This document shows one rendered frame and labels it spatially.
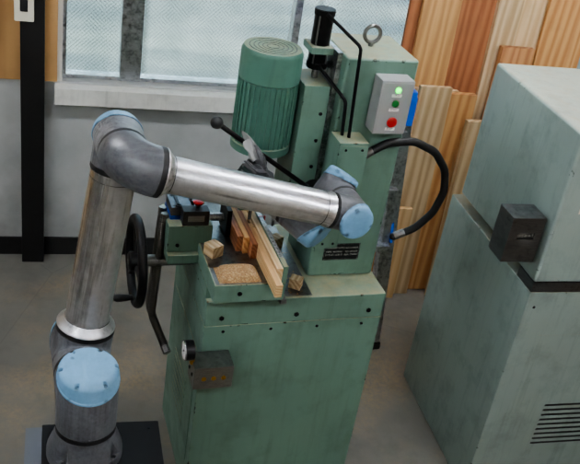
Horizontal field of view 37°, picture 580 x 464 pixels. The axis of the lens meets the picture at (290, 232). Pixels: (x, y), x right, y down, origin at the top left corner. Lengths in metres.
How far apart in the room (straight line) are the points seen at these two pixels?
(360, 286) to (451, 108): 1.41
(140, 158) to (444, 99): 2.18
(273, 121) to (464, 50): 1.72
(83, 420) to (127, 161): 0.65
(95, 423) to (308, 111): 1.03
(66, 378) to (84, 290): 0.22
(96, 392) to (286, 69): 0.99
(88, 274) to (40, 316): 1.65
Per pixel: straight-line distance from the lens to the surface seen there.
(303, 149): 2.52
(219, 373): 2.60
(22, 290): 3.95
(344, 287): 2.69
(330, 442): 3.06
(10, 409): 3.35
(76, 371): 2.15
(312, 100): 2.46
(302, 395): 2.86
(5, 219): 4.12
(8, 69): 3.79
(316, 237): 2.23
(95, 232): 2.10
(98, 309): 2.21
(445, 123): 3.93
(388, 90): 2.41
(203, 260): 2.54
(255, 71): 2.38
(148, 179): 1.88
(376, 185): 2.61
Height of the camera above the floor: 2.25
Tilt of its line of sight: 30 degrees down
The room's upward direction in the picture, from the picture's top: 10 degrees clockwise
